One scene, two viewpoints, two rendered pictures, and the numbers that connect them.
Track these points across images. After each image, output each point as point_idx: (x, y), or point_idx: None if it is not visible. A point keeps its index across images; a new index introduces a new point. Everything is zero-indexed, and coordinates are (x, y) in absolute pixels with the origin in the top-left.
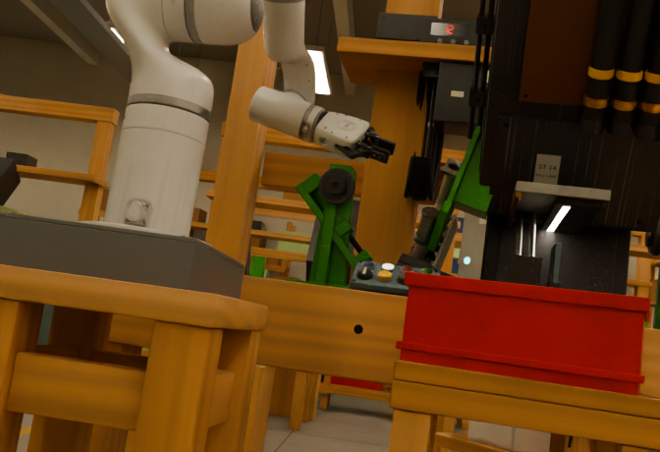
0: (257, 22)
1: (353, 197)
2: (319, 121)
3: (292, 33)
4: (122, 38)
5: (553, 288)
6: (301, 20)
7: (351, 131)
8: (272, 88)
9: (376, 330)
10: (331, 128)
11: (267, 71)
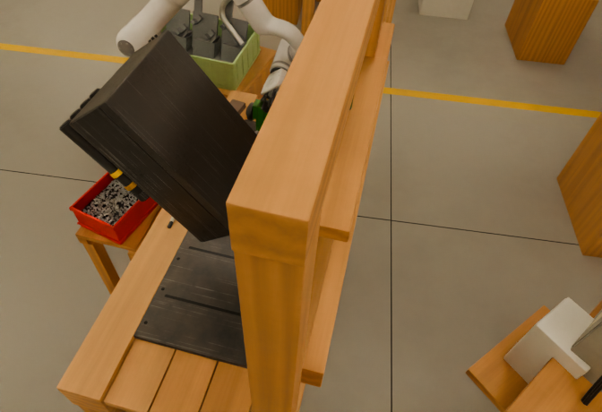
0: (125, 54)
1: (262, 120)
2: (270, 72)
3: (249, 23)
4: None
5: (90, 187)
6: (247, 17)
7: (266, 86)
8: (383, 17)
9: None
10: (267, 80)
11: None
